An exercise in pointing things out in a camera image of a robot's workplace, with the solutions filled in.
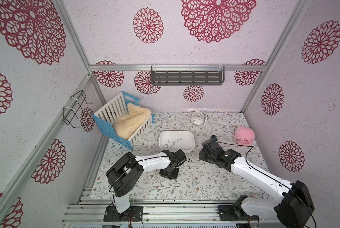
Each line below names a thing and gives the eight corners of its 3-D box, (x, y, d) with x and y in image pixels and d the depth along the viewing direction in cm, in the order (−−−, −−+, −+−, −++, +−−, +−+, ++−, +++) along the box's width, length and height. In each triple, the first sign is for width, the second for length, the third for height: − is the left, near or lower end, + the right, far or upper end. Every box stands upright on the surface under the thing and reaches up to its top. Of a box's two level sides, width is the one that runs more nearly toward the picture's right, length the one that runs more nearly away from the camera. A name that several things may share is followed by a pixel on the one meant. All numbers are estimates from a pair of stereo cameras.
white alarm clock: (190, 124, 116) (191, 120, 112) (189, 114, 123) (190, 110, 119) (206, 124, 116) (207, 120, 112) (204, 114, 123) (205, 110, 119)
